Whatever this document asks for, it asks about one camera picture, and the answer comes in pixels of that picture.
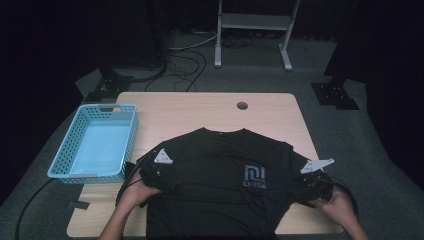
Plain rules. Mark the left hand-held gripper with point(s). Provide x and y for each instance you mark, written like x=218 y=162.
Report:
x=156 y=175

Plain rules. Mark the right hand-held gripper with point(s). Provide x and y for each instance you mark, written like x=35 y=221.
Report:
x=316 y=185

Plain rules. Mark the black t-shirt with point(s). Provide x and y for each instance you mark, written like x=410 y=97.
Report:
x=216 y=186

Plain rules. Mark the person's left hand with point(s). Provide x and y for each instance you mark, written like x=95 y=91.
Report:
x=136 y=195

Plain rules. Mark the person's right hand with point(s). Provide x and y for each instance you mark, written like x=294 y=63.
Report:
x=340 y=206

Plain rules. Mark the light blue plastic basket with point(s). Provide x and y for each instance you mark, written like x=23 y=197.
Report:
x=100 y=146

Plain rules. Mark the black tape strip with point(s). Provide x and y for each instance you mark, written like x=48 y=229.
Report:
x=80 y=205

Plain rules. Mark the black stand base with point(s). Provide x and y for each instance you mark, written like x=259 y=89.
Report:
x=335 y=95
x=110 y=83

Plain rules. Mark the white metal stand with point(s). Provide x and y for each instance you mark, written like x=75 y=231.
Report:
x=255 y=21

